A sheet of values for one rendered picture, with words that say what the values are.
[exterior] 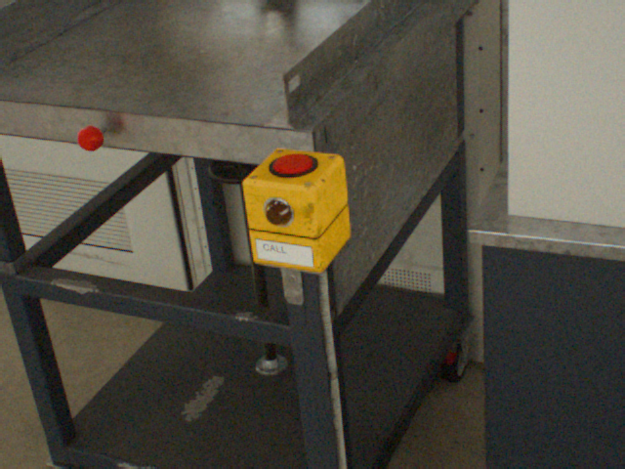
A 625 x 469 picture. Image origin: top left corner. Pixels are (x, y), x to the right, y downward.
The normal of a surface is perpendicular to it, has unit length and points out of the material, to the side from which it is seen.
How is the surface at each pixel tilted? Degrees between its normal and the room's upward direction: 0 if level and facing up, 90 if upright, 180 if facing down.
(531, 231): 0
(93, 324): 0
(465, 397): 0
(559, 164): 90
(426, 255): 90
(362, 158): 90
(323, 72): 90
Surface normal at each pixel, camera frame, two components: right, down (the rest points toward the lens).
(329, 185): 0.91, 0.13
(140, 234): -0.41, 0.49
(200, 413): -0.09, -0.86
